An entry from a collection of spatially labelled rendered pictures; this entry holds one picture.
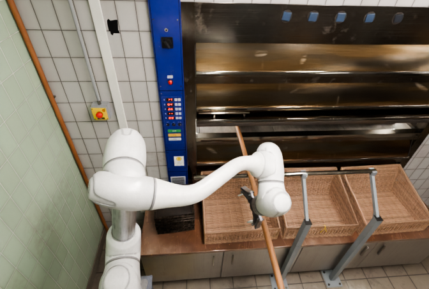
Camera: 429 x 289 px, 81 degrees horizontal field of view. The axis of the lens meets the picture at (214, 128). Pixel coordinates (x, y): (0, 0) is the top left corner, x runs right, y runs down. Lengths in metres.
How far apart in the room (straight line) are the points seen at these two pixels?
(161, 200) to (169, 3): 0.98
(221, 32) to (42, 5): 0.91
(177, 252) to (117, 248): 0.78
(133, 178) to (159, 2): 0.93
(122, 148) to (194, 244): 1.31
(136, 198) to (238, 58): 1.06
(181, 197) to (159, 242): 1.25
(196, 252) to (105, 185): 1.33
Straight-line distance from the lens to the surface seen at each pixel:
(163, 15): 1.44
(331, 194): 2.51
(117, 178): 0.79
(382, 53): 1.94
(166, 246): 2.04
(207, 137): 1.87
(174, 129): 1.78
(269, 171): 1.00
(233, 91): 1.67
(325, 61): 1.75
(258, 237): 2.05
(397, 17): 1.86
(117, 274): 1.25
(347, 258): 2.44
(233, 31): 1.50
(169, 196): 0.81
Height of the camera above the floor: 2.39
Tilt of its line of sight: 38 degrees down
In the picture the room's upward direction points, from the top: 3 degrees clockwise
